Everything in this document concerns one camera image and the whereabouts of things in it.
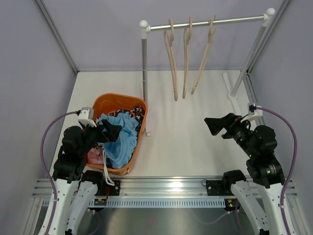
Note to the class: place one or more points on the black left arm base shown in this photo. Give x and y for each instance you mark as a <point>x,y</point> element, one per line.
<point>104,189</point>

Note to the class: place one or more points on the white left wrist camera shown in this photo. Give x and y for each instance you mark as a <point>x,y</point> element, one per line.
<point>85,117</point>

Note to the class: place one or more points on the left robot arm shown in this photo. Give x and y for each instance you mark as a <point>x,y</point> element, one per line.
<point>72,187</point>

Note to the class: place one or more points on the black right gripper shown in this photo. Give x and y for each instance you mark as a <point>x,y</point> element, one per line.
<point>230,121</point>

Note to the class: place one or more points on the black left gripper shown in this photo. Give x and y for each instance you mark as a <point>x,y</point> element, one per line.
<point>111,135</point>

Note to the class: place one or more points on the white slotted cable duct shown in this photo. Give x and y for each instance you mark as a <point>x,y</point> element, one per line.
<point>114,202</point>

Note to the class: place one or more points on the orange camouflage shorts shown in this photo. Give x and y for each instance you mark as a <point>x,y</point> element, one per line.
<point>137,115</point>

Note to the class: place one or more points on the blue shorts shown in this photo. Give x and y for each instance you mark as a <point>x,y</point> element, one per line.
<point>120,152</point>

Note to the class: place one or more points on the silver clothes rack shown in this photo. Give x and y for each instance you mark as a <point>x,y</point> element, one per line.
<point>231,89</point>

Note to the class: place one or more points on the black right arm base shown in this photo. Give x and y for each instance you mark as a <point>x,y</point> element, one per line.
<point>216,188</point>

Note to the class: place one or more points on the pink shark print shorts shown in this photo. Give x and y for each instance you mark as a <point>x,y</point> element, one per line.
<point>95,156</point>

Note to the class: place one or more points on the orange plastic basket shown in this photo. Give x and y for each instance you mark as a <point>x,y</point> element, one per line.
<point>106,104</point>

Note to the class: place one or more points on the aluminium front rail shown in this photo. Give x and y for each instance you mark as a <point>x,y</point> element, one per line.
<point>157,187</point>

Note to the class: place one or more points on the wooden hanger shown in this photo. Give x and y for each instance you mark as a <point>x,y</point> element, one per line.
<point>186,38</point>
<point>211,34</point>
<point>168,41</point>

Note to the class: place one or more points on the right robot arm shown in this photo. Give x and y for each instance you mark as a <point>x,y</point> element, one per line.
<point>272,217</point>

